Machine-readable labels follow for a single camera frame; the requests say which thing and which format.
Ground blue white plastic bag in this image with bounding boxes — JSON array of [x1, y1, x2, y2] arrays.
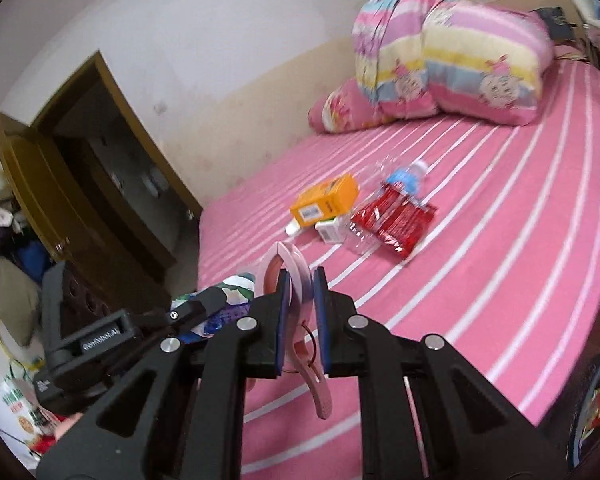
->
[[171, 272, 256, 344]]

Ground pink plastic clip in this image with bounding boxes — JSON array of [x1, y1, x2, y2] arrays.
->
[[253, 242, 332, 419]]

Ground clear plastic water bottle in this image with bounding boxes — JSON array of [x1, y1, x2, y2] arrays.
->
[[344, 158, 437, 260]]

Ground brown wooden door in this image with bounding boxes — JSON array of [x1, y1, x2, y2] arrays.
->
[[0, 52, 202, 312]]

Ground pink striped bed sheet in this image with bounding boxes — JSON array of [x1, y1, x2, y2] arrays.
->
[[197, 44, 600, 478]]

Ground small white green box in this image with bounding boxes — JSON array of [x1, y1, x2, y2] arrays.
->
[[314, 214, 350, 244]]

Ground orange cardboard box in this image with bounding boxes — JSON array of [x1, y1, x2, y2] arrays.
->
[[285, 174, 358, 237]]

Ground pink floral pillow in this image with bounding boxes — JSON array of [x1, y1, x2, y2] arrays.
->
[[308, 78, 394, 134]]

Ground striped cartoon sheep quilt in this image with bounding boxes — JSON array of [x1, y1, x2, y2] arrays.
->
[[352, 0, 554, 126]]

